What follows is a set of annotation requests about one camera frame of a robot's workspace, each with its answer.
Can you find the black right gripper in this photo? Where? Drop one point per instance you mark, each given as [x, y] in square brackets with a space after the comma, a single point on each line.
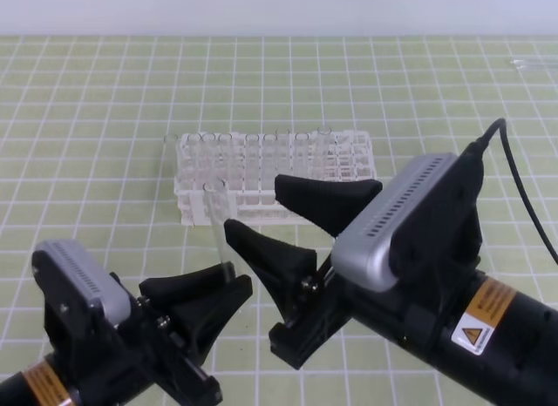
[419, 315]

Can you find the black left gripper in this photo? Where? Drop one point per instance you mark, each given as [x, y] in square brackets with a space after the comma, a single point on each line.
[172, 327]

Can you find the clear glass test tube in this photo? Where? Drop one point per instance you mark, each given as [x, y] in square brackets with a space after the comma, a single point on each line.
[216, 199]

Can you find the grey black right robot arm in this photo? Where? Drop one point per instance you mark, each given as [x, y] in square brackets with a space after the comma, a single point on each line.
[513, 336]

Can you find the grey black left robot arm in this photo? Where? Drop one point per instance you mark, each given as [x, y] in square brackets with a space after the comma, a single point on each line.
[37, 385]

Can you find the test tube in rack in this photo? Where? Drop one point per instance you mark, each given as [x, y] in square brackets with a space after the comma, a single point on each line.
[322, 150]
[301, 143]

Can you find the white plastic test tube rack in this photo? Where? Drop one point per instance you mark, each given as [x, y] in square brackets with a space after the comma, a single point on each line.
[248, 163]

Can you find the green checkered tablecloth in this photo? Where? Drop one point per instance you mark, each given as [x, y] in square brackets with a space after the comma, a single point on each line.
[83, 123]

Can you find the clear spare glass tube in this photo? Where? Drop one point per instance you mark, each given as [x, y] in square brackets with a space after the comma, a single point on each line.
[535, 64]

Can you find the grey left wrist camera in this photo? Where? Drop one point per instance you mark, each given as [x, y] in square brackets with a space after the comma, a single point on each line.
[74, 284]

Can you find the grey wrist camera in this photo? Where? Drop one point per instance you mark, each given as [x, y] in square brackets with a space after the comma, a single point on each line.
[74, 284]
[411, 223]

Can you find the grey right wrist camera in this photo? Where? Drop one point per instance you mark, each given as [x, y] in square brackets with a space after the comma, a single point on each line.
[411, 223]

